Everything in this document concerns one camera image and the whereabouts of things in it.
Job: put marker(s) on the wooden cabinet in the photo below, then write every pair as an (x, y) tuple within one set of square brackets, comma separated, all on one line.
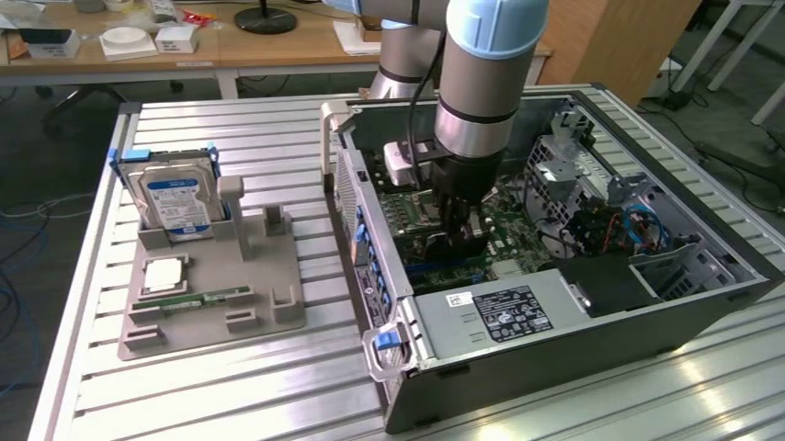
[(613, 46)]

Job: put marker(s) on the blue case latch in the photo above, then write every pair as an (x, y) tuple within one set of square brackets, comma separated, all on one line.
[(386, 342)]

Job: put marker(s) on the silver CPU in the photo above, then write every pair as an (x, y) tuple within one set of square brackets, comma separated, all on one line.
[(165, 275)]

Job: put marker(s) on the red small items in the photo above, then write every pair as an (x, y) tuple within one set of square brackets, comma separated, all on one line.
[(198, 19)]

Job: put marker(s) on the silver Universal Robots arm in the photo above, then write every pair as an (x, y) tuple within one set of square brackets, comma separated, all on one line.
[(485, 82)]

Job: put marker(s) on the grey disk bay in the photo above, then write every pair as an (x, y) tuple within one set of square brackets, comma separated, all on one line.
[(681, 266)]

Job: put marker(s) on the grey cup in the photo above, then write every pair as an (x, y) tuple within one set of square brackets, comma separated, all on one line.
[(89, 5)]

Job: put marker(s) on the grey power supply unit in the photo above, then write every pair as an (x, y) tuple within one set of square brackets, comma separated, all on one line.
[(521, 312)]

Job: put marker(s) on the silver chipset heatsink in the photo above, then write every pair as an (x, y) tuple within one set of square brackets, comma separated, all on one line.
[(508, 270)]

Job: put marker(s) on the open black PC case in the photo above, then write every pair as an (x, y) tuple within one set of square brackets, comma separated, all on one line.
[(552, 367)]

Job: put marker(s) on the small white box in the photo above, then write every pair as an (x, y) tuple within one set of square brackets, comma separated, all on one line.
[(177, 40)]

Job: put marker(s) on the blue expansion slot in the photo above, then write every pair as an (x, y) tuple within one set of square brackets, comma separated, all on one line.
[(416, 266)]

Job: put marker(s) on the white paper stack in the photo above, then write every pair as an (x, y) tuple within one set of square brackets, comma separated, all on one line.
[(353, 39)]

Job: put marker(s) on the green RAM stick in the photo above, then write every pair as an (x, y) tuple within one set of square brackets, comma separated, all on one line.
[(190, 299)]

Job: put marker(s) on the hard disk in blue caddy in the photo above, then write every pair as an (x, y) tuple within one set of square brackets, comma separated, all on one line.
[(176, 202)]

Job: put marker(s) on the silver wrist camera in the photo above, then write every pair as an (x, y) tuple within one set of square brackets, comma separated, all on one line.
[(402, 165)]

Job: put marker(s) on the black round lamp base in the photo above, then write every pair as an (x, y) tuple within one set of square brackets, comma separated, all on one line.
[(265, 20)]

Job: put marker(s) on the green motherboard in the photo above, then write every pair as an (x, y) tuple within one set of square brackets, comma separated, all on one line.
[(521, 239)]

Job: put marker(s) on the grey parts rack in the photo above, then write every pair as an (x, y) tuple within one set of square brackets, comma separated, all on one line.
[(202, 337)]

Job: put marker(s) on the white round part on base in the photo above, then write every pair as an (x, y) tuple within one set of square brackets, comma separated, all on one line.
[(127, 43)]

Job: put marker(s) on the perforated metal drive cage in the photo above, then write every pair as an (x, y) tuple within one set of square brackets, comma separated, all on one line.
[(552, 179)]

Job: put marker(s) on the wooden desk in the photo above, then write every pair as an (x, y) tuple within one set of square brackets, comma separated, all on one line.
[(276, 46)]

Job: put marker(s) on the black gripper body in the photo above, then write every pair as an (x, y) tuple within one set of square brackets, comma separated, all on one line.
[(469, 179)]

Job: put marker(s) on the white box with black top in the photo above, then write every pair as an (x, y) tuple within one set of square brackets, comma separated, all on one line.
[(53, 48)]

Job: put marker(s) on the cardboard box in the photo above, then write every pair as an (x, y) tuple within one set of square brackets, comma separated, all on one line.
[(370, 23)]

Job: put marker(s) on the white metal table frame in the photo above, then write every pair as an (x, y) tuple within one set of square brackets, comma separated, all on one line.
[(767, 108)]

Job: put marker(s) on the black office chair base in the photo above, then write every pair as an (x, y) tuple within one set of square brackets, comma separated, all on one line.
[(93, 96)]

